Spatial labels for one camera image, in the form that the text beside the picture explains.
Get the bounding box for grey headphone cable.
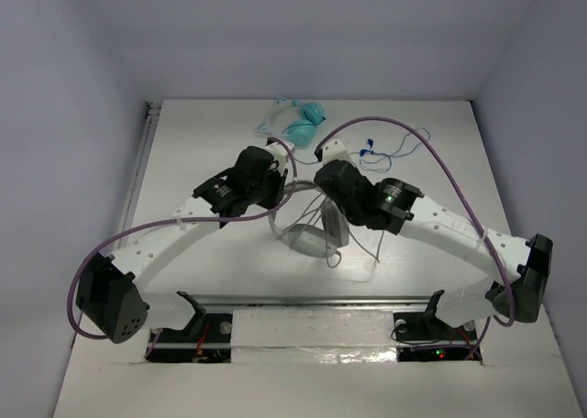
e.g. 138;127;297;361
283;192;386;270

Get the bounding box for white grey over-ear headphones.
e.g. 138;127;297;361
268;192;350;259

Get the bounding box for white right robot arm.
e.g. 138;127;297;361
314;159;553;338

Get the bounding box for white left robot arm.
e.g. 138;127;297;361
67;138;297;344

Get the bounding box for teal cat-ear headphones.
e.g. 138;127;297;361
255;96;327;148

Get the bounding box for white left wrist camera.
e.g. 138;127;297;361
264;138;294;170

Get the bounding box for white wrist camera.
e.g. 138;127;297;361
315;138;354;166
264;138;294;170

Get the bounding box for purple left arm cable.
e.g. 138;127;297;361
67;137;299;359

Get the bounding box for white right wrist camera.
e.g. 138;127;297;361
315;138;354;166

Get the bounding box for blue wired earbuds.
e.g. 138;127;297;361
358;132;422;173

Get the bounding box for aluminium side rail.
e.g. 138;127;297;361
115;100;163;234

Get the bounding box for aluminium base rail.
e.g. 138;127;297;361
192;295;431;308

